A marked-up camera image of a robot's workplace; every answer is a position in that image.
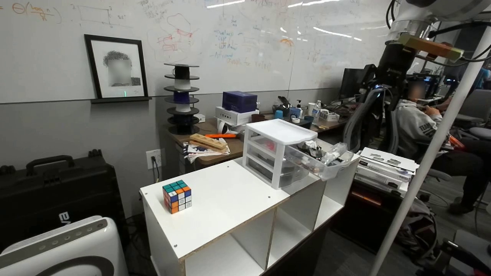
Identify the white plastic drawer unit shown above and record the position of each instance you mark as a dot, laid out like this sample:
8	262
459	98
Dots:
281	131

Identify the dark computer monitor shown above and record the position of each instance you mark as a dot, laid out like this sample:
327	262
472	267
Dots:
354	83

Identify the wooden desk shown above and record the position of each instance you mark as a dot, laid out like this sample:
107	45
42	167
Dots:
235	147

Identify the black floor equipment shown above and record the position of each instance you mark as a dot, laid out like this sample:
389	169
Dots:
461	261

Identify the black hard carrying case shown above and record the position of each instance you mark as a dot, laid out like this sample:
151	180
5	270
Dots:
56	193

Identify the white wall outlet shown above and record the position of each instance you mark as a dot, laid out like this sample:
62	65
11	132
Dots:
154	158

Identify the stack of filament spools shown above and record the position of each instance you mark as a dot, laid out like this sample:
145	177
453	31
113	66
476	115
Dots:
182	97

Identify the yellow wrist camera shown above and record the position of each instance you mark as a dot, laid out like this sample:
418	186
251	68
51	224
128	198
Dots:
430	46

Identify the white diagonal pole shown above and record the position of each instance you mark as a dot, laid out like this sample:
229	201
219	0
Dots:
430	154

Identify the stack of papers and books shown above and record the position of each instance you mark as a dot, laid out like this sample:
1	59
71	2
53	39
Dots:
386	166

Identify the seated person in grey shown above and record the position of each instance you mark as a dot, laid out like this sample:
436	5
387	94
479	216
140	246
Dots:
415	128

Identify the grey office chair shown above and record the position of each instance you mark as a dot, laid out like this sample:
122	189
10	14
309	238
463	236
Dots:
358	112

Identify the dark backpack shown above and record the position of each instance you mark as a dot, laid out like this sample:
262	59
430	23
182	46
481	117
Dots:
420	230

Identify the white crumpled cloth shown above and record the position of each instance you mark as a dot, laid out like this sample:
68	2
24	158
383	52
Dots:
197	154

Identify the light wooden piece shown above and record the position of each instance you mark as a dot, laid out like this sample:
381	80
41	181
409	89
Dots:
209	141

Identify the black framed picture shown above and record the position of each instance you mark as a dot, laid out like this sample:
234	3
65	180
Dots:
119	69

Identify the white air purifier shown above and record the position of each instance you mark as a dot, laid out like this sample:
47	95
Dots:
67	246

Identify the white flat box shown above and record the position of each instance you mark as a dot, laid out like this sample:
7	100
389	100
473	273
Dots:
232	117

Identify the blue box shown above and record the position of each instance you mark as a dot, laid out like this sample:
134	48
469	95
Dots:
240	101

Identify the white cubby shelf unit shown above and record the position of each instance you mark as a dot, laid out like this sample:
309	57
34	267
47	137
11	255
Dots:
225	209

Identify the rubik's cube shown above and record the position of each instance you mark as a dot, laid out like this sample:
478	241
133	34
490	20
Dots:
177	197

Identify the white container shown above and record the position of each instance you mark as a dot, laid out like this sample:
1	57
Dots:
314	111

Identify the orange tool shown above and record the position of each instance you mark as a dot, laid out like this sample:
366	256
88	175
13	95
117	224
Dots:
223	135

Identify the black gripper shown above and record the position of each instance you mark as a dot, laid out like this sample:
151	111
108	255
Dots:
397	66

